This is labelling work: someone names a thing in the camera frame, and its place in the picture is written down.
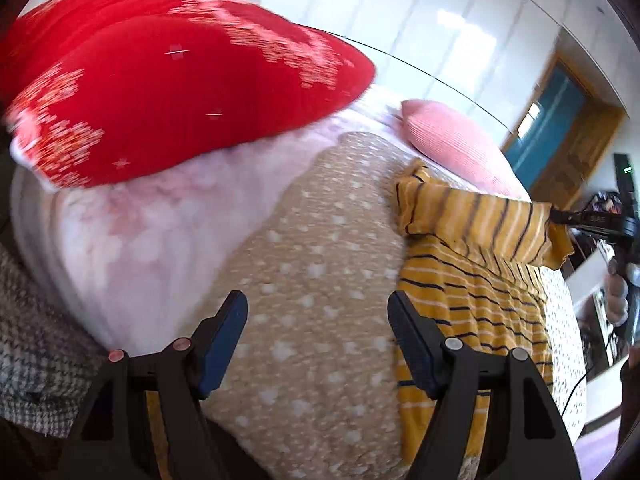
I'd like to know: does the yellow striped knit sweater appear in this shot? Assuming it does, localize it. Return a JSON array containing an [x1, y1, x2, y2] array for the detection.
[[144, 158, 576, 480]]

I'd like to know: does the right hand in glove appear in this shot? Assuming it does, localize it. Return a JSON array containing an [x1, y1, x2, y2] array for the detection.
[[605, 258, 629, 327]]

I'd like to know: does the white shelf unit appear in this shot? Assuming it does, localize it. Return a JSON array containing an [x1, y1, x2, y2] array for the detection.
[[565, 243, 627, 422]]

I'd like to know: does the grey houndstooth fabric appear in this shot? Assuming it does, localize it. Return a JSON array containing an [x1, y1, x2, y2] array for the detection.
[[0, 249, 105, 438]]

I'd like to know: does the teal door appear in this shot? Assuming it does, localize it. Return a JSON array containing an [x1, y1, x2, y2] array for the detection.
[[506, 63, 588, 193]]

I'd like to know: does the white fluffy blanket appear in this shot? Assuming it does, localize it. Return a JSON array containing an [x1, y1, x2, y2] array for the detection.
[[11, 92, 412, 356]]

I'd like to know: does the pink pillow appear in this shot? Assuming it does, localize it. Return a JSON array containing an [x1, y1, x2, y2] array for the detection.
[[401, 100, 530, 202]]

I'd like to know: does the beige heart-patterned bedspread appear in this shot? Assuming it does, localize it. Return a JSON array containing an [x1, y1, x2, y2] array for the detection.
[[188, 130, 589, 480]]

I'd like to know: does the red patterned pillow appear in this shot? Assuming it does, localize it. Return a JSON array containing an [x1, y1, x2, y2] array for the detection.
[[1, 0, 375, 190]]

